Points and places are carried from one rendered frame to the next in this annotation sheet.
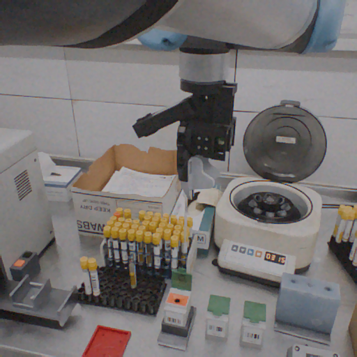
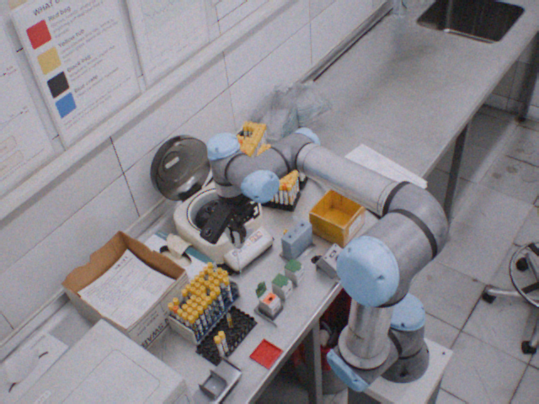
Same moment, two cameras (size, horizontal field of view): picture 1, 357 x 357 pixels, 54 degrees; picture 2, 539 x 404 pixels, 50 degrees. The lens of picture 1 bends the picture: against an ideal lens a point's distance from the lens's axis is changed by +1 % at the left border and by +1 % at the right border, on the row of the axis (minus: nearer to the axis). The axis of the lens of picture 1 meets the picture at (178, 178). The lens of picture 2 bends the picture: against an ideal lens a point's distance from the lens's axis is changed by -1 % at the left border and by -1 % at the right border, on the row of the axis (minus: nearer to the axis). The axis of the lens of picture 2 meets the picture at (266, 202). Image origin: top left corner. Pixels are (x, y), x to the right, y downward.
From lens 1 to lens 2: 120 cm
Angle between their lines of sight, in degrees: 50
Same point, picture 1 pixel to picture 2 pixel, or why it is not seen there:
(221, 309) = (285, 280)
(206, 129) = (248, 209)
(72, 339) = (252, 373)
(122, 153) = (72, 283)
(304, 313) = (301, 245)
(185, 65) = (233, 190)
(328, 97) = (175, 114)
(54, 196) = not seen: hidden behind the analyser
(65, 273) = (185, 372)
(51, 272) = not seen: hidden behind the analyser
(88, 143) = (18, 309)
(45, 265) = not seen: hidden behind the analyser
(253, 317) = (297, 268)
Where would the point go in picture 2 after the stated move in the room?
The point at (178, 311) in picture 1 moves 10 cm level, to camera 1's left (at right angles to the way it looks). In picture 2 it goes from (276, 301) to (262, 330)
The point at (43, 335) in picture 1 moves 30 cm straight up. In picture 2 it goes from (239, 390) to (224, 332)
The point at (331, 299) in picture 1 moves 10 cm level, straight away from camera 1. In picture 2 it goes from (308, 227) to (289, 209)
